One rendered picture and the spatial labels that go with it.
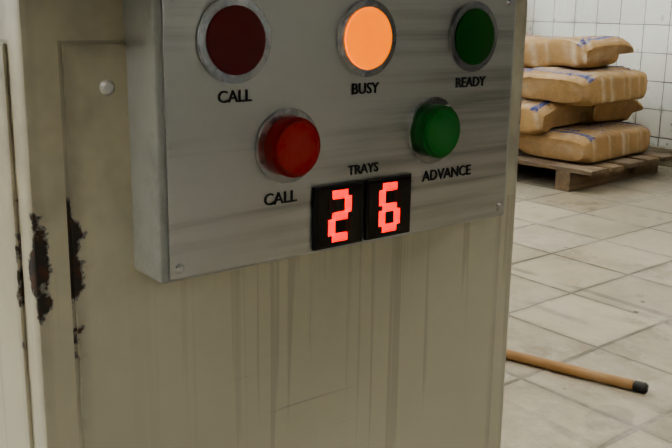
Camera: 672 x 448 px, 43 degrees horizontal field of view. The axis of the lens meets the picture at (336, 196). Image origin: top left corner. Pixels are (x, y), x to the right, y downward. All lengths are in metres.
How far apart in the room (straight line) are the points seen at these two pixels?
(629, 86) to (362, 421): 3.97
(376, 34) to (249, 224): 0.12
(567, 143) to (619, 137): 0.31
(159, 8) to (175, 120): 0.05
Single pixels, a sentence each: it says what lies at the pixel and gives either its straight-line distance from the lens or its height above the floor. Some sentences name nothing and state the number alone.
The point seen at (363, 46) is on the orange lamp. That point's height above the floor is 0.81.
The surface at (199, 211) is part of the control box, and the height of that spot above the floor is 0.73.
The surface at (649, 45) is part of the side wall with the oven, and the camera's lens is 5.02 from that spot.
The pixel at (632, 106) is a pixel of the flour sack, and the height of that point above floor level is 0.34.
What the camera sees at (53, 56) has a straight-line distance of 0.41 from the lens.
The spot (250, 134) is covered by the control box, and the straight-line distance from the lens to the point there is 0.42.
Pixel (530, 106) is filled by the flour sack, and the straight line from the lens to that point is 4.21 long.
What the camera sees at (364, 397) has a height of 0.59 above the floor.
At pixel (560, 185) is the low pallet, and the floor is 0.02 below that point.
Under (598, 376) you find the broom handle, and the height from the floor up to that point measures 0.02.
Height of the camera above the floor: 0.83
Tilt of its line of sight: 13 degrees down
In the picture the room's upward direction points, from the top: 1 degrees clockwise
